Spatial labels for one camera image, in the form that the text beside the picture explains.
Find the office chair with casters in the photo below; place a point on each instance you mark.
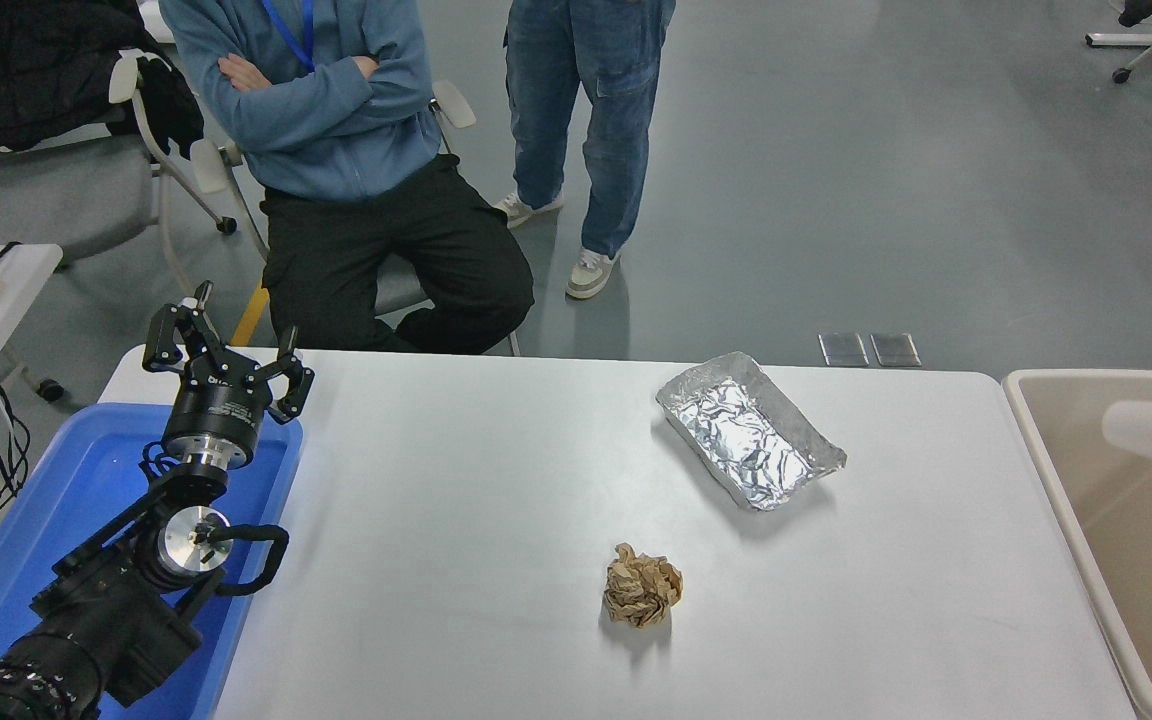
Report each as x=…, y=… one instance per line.
x=1126, y=40

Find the blue plastic tray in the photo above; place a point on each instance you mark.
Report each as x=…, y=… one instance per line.
x=86, y=480

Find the crumpled tan paper ball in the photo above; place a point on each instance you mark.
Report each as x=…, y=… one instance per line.
x=642, y=588

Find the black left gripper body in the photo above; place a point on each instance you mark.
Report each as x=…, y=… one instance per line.
x=216, y=410

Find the black jacket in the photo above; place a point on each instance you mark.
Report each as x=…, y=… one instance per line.
x=16, y=70

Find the standing person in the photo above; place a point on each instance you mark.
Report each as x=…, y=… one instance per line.
x=596, y=110

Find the large pale dustbin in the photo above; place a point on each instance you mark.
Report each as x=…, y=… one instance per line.
x=1116, y=560

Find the seated person's left hand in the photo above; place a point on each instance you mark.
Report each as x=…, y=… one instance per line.
x=244, y=75

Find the white side table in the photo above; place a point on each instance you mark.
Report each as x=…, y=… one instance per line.
x=6, y=300

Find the seated person's right hand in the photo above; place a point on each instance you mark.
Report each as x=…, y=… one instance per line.
x=367, y=66

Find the silver foil tray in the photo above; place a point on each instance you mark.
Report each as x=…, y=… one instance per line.
x=746, y=435

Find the white-armed office chair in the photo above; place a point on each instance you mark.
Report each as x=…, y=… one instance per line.
x=398, y=285

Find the grey office chair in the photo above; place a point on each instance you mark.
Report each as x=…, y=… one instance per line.
x=56, y=195

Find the seated person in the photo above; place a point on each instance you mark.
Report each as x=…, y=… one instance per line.
x=366, y=240

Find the metal floor plate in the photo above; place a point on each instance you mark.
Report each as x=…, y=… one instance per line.
x=894, y=349
x=843, y=349

